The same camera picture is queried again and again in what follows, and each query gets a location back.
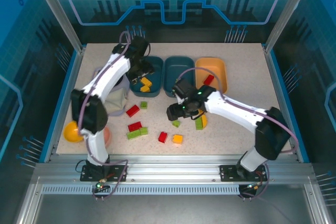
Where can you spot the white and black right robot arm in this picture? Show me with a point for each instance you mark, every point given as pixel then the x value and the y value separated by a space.
pixel 236 111

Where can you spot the small orange lego brick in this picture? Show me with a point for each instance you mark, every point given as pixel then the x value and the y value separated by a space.
pixel 201 113

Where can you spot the aluminium mounting rail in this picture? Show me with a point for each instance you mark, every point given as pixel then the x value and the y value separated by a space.
pixel 170 169

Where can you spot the yellow bowl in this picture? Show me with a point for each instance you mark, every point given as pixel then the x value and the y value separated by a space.
pixel 71 132

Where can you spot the long green lego brick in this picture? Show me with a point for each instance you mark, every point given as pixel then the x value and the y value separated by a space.
pixel 134 135
pixel 198 125

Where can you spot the pink bowl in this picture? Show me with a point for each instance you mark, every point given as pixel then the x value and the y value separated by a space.
pixel 108 136

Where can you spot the blue table side rail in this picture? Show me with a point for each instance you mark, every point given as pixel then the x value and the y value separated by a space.
pixel 282 90
pixel 65 90

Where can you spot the orange plastic container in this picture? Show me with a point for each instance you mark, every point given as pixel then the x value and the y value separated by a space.
pixel 207 64

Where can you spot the curved yellow lego brick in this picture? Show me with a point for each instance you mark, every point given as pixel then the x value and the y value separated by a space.
pixel 204 121

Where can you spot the small green lego brick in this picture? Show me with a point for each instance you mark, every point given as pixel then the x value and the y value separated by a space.
pixel 176 123
pixel 144 130
pixel 144 105

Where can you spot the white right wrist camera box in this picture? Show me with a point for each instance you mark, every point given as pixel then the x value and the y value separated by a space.
pixel 180 100

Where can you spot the small circuit board green light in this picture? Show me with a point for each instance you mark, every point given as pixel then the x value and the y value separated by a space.
pixel 101 185
pixel 249 187

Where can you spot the teal plastic container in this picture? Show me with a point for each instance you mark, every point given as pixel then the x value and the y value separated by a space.
pixel 156 87
pixel 173 66

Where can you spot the grey metal shelf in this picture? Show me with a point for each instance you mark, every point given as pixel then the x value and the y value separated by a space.
pixel 170 208

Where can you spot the aluminium frame post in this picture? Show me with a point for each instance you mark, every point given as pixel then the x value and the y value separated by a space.
pixel 287 11
pixel 58 11

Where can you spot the lavender plastic tray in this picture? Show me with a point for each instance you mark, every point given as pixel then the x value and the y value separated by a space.
pixel 127 85

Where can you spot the long yellow lego brick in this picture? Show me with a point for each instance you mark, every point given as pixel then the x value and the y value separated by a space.
pixel 146 81

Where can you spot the red lego brick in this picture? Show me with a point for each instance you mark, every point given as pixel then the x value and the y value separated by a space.
pixel 162 137
pixel 134 126
pixel 209 79
pixel 132 110

